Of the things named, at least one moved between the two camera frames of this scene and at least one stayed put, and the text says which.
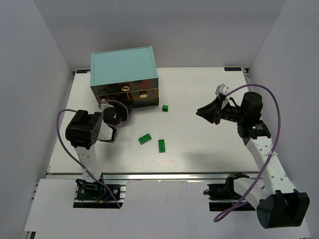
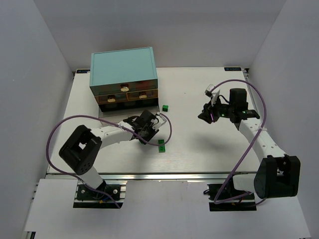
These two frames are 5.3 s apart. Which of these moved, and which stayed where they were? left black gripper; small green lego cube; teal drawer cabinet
Moved: left black gripper
Stayed: small green lego cube; teal drawer cabinet
